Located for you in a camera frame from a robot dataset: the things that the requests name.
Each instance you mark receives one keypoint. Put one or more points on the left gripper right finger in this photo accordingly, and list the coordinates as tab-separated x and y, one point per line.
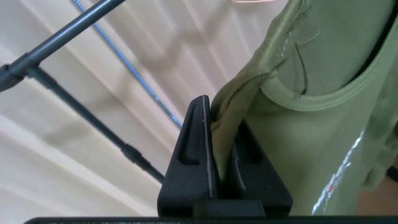
258	186

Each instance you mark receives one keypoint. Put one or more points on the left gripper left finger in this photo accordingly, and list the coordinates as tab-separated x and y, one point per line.
189	174

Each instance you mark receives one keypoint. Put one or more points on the green sleeveless shirt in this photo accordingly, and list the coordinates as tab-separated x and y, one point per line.
311	140

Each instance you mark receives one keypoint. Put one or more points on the black clothes rack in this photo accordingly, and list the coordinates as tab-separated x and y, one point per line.
130	154

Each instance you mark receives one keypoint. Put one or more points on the pink clothes hanger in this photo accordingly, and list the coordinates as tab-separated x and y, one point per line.
255	1

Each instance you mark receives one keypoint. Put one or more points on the beige curtain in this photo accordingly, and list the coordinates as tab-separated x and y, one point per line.
77	146

